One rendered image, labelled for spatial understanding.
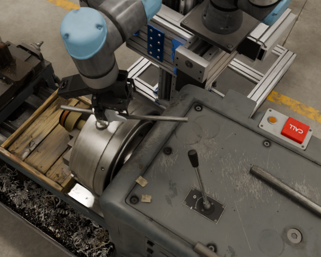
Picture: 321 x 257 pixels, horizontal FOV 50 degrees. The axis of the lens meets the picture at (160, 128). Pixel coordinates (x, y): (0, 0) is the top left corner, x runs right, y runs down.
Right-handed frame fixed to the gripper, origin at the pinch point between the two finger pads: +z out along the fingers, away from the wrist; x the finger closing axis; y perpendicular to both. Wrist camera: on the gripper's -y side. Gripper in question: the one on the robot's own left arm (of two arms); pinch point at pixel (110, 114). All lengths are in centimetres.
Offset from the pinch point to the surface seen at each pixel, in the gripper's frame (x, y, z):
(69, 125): 2.3, -17.8, 19.4
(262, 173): -7.2, 39.7, 4.2
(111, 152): -7.6, 0.7, 7.9
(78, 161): -10.7, -8.8, 12.1
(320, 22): 188, 107, 171
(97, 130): -2.5, -4.5, 7.0
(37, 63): 32, -47, 37
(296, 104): 95, 86, 154
